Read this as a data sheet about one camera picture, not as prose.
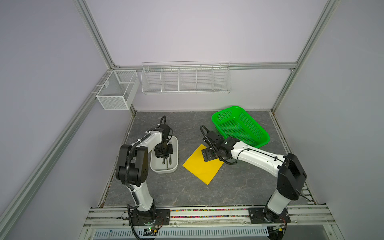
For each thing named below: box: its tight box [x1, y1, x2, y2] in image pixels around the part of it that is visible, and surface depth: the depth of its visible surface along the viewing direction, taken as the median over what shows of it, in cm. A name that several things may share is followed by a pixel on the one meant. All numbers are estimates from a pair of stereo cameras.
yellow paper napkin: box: [182, 143, 224, 185], surface depth 91 cm
